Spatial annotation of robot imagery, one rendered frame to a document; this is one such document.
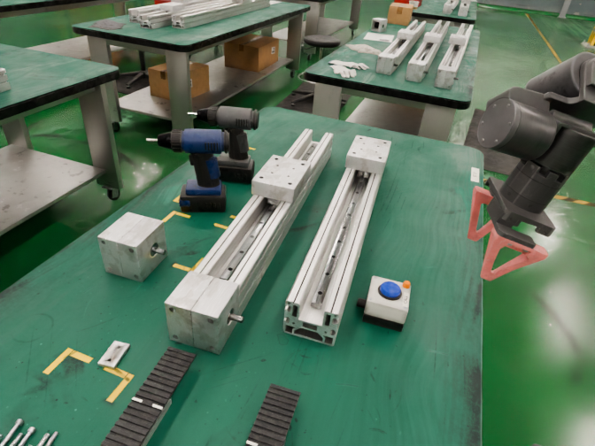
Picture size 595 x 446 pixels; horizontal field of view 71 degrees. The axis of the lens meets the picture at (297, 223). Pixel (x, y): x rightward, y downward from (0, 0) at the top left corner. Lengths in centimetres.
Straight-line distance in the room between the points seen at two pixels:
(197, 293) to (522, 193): 53
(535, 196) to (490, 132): 10
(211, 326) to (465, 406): 45
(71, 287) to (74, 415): 30
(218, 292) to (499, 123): 52
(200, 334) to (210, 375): 7
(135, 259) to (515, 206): 69
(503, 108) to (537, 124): 4
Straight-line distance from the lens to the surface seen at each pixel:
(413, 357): 85
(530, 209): 59
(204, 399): 75
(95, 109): 251
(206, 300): 76
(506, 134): 51
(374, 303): 84
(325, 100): 258
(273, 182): 103
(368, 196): 111
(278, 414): 70
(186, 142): 106
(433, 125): 250
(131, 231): 94
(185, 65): 308
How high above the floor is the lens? 141
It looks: 34 degrees down
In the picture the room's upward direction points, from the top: 5 degrees clockwise
